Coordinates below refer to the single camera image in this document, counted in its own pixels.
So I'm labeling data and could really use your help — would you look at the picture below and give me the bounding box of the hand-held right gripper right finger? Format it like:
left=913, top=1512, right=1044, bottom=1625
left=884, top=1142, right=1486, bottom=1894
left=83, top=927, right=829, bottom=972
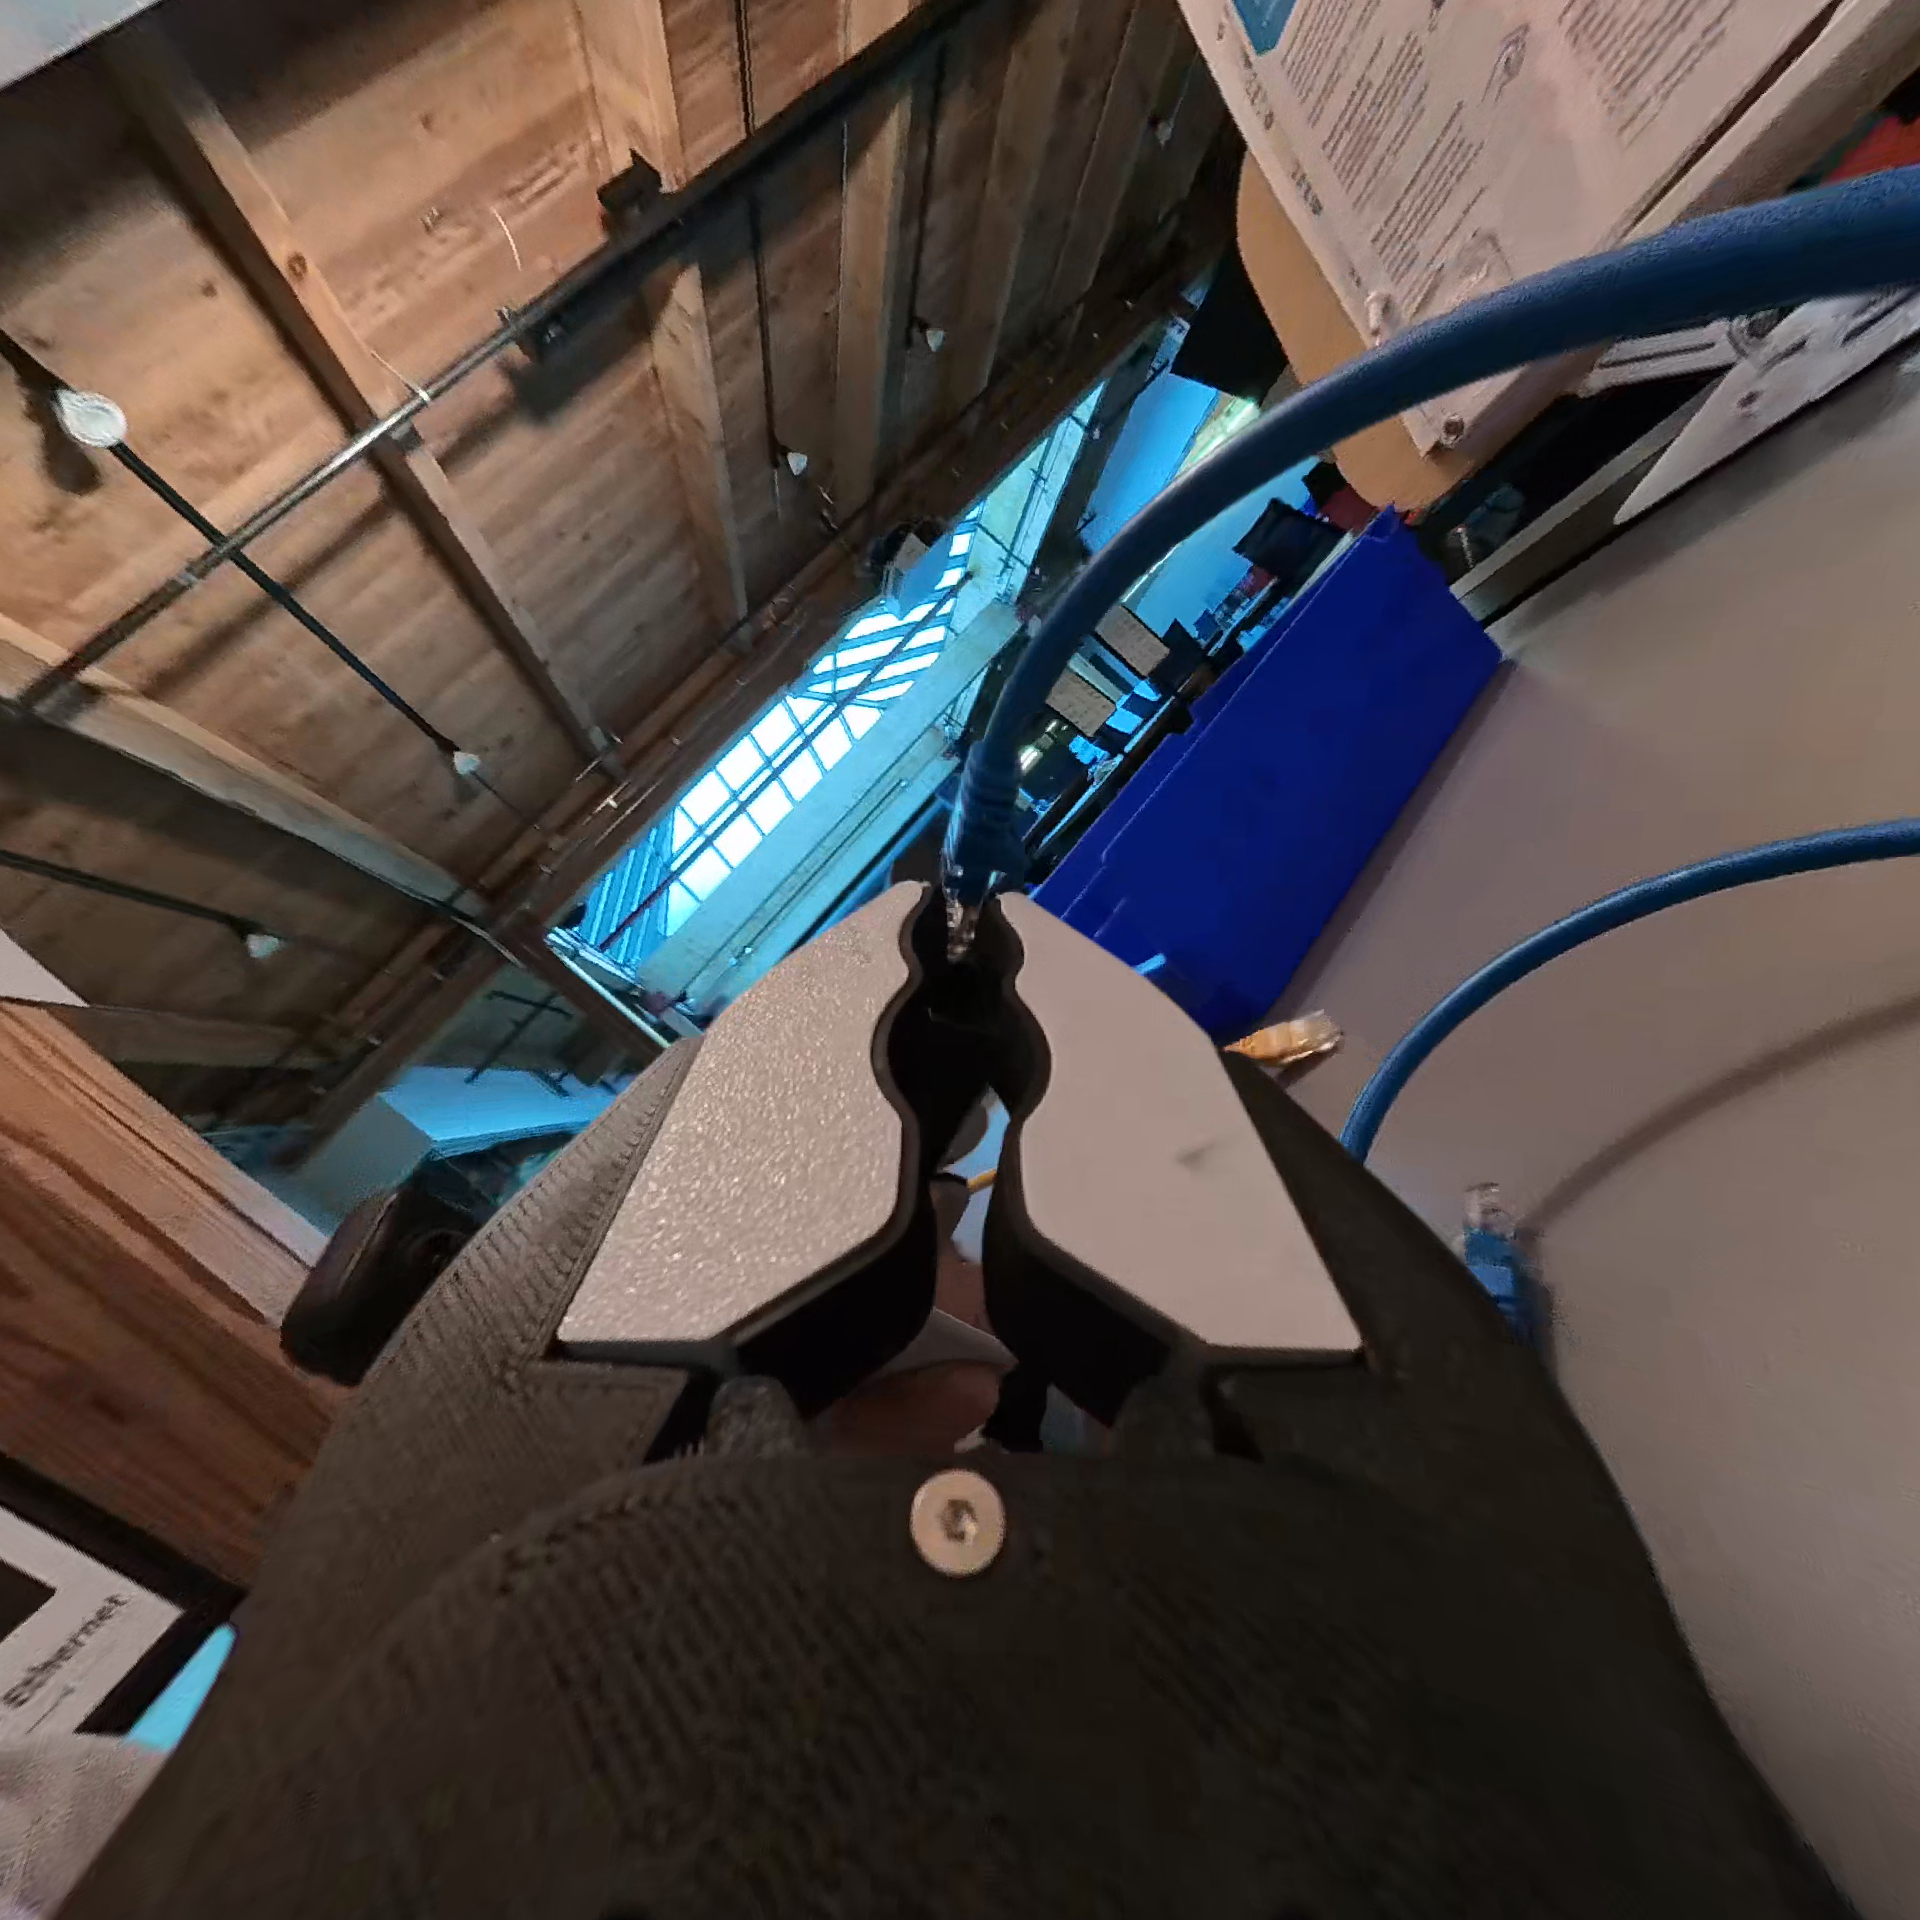
left=983, top=899, right=1362, bottom=1432

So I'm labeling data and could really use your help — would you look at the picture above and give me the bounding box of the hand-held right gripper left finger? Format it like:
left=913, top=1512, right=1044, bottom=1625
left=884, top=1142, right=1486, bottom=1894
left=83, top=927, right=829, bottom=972
left=555, top=883, right=943, bottom=1420

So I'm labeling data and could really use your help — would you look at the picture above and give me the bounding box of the yellow ethernet cable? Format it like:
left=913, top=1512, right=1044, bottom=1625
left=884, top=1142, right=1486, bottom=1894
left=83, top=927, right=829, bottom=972
left=1221, top=1008, right=1346, bottom=1069

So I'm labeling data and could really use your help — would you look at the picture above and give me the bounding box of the blue ethernet cable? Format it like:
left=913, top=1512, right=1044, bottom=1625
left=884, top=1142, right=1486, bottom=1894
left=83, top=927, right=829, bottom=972
left=939, top=163, right=1920, bottom=1350

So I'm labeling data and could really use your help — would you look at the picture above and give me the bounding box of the grey desk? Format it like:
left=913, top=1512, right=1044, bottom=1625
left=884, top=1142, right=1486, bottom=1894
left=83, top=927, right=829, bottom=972
left=1282, top=356, right=1920, bottom=1920

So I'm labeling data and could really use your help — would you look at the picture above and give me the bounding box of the large grid window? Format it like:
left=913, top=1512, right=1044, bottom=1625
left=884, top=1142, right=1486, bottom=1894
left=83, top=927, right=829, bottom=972
left=580, top=494, right=1052, bottom=964

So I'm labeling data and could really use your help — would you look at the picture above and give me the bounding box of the blue storage bin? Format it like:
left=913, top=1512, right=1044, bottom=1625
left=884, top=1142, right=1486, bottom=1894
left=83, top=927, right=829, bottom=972
left=1028, top=506, right=1507, bottom=1036

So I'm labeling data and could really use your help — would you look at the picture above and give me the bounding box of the wooden clipboard board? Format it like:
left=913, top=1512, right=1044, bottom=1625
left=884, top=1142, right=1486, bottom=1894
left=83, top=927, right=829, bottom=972
left=1227, top=149, right=1593, bottom=463

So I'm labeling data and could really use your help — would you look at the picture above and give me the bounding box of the white document stand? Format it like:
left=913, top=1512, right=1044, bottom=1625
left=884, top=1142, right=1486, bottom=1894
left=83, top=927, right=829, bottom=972
left=1408, top=288, right=1920, bottom=528

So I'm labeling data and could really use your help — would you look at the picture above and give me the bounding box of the laminated instruction sheet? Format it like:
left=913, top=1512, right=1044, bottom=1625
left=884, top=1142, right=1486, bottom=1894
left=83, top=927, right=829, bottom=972
left=1174, top=0, right=1844, bottom=323

